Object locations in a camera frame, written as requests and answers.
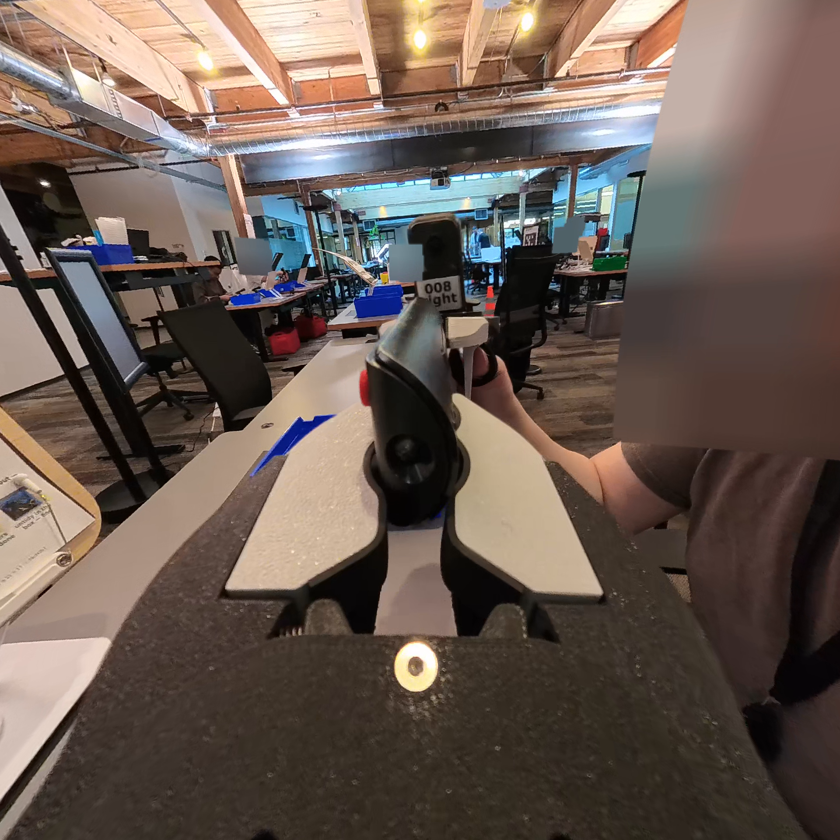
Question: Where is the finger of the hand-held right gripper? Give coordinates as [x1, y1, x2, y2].
[447, 315, 490, 350]

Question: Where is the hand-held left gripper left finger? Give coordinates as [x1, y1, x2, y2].
[224, 414, 391, 631]

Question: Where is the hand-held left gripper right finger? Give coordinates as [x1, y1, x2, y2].
[444, 394, 607, 631]

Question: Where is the black remote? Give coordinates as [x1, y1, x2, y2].
[359, 296, 469, 526]

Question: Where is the person's right hand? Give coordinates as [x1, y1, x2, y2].
[466, 348, 529, 427]

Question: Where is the black office chair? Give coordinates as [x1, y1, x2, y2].
[491, 250, 557, 401]
[161, 302, 277, 434]

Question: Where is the white stand with black rod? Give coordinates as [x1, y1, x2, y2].
[313, 250, 384, 292]

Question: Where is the instruction sheet on stand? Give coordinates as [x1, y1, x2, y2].
[0, 407, 103, 624]

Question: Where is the black framed display on stand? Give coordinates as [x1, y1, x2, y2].
[44, 247, 149, 395]

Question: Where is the slim silver air duct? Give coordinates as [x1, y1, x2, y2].
[0, 40, 664, 161]

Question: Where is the black shoulder strap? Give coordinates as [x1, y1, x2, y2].
[742, 630, 840, 765]

